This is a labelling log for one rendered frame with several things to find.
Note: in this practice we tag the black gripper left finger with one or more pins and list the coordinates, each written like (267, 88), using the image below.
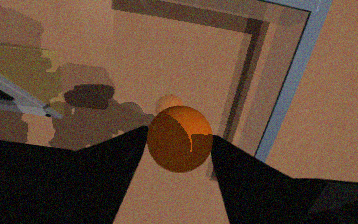
(88, 184)

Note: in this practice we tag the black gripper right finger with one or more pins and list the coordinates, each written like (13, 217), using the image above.
(255, 193)

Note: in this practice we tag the clear low corner walls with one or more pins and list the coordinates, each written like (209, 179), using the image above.
(290, 24)

